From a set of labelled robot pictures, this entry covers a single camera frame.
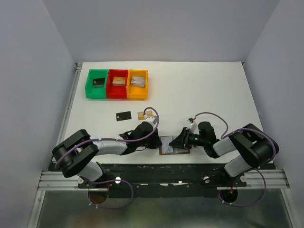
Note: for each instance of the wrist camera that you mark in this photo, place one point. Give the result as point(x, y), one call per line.
point(153, 120)
point(192, 124)

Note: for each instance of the brown leather card holder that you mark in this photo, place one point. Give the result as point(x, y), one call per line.
point(176, 150)

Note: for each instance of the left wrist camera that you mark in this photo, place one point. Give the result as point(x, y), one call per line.
point(153, 120)

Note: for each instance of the red plastic bin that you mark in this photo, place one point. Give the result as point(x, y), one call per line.
point(116, 92)

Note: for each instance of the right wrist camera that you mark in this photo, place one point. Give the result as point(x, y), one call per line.
point(192, 124)

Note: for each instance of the orange plastic bin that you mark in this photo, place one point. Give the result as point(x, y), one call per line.
point(137, 92)

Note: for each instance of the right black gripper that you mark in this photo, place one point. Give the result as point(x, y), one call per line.
point(182, 140)

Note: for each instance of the silver VIP credit card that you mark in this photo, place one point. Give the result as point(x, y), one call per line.
point(166, 149)

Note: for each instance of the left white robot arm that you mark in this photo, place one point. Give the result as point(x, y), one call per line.
point(74, 155)

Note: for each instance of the gold credit card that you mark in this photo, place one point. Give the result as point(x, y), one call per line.
point(144, 115)

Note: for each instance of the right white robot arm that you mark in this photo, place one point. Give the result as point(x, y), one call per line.
point(254, 146)

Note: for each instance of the green plastic bin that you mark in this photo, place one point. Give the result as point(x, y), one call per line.
point(96, 93)

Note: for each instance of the black credit card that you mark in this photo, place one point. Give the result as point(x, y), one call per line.
point(122, 116)

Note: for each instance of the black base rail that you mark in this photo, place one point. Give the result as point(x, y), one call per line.
point(164, 180)

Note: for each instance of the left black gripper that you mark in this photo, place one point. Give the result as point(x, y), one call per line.
point(156, 143)

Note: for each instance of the black card stack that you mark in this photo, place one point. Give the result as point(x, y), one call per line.
point(98, 82)

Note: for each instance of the gold card stack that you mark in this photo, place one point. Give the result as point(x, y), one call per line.
point(118, 81)

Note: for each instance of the silver card stack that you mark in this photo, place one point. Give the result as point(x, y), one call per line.
point(138, 81)

